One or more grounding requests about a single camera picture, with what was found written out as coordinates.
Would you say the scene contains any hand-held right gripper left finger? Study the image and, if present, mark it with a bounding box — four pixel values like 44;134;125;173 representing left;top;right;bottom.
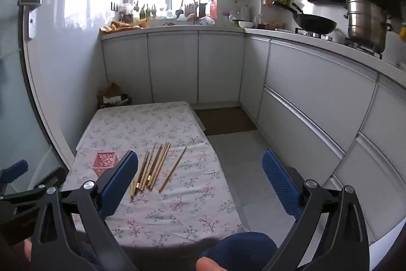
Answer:
30;150;140;271

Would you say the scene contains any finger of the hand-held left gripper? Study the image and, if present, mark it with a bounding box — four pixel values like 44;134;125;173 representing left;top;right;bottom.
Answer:
32;166;68;192
0;159;29;195

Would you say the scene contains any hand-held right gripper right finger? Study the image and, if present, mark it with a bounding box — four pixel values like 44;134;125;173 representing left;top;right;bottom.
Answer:
262;149;370;271

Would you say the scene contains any pink plastic basket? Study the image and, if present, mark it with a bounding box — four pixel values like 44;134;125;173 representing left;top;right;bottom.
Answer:
90;150;123;178

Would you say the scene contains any bunch of wooden chopsticks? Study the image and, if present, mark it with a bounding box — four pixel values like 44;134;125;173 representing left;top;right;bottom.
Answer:
130;141;172;199

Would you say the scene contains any floral tablecloth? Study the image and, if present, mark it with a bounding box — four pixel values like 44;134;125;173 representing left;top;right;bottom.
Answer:
68;101;248;249

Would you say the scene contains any person's right leg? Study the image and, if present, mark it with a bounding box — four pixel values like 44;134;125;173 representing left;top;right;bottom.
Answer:
196;231;280;271

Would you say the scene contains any frosted glass door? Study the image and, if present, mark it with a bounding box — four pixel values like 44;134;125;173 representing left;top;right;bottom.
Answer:
0;0;77;195

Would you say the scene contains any brown floor mat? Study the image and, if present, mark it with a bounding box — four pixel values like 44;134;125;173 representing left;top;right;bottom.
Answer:
193;106;258;136

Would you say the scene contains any white base cabinet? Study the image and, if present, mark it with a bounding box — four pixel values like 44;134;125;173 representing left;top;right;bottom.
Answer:
101;29;245;106
239;32;406;244

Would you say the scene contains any gas stove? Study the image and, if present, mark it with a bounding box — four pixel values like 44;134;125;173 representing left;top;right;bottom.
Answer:
295;27;386;60

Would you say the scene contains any black wok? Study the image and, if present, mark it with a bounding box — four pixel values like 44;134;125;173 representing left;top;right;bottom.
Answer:
272;1;337;35

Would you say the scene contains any steel stockpot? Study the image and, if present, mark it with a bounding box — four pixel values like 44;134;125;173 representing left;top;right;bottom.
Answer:
344;0;394;53

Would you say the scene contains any silver door handle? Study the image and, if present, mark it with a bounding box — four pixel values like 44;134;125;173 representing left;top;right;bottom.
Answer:
19;0;42;40

